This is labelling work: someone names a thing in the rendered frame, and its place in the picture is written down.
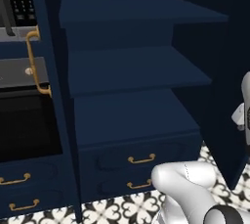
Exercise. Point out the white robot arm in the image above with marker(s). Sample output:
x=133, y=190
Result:
x=182, y=182

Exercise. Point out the navy open cabinet body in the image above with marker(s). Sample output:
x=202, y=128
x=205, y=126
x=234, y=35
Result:
x=130, y=117

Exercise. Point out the navy cabinet shelf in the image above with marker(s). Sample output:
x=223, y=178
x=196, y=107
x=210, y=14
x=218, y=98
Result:
x=136, y=9
x=136, y=68

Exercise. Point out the plain navy cabinet door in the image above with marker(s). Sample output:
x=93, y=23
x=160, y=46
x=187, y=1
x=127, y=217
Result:
x=221, y=71

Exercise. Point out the navy drawer front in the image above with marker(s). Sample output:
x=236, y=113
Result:
x=45, y=172
x=107, y=188
x=52, y=201
x=110, y=156

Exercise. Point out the silver oven knob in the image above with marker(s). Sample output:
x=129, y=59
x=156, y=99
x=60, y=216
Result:
x=29, y=71

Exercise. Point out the grey and black oven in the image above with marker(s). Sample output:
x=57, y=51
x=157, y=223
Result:
x=26, y=123

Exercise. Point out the black microwave oven with keypad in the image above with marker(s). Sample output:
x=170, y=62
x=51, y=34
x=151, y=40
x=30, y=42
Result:
x=19, y=3

